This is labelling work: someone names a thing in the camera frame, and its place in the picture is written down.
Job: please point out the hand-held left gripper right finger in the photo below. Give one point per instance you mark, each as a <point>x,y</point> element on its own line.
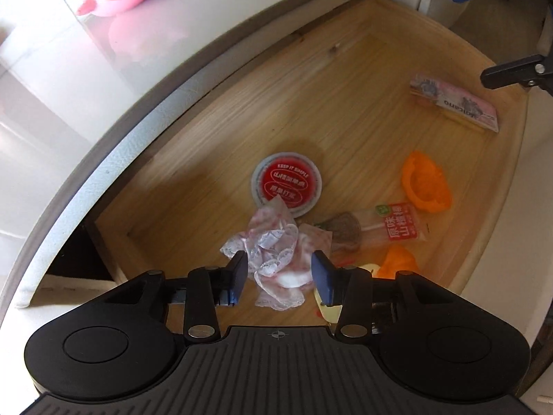
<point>322,279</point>

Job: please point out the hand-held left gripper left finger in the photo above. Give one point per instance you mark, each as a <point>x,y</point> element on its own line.
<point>240,277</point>

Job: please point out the pink white lace cloth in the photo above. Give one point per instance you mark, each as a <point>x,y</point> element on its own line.
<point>272,237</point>

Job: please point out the biscuit stick pack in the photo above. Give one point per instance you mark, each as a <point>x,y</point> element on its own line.
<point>458,103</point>

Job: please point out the orange plastic toy piece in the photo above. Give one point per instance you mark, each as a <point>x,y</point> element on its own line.
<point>395,261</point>
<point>427,190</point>

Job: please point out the lollipop snack packet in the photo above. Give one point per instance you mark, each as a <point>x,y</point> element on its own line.
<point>389,224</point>

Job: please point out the red lid jelly cup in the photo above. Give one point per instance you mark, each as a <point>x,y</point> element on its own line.
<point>287,177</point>

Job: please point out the wooden drawer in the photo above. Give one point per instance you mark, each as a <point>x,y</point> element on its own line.
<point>345,116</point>

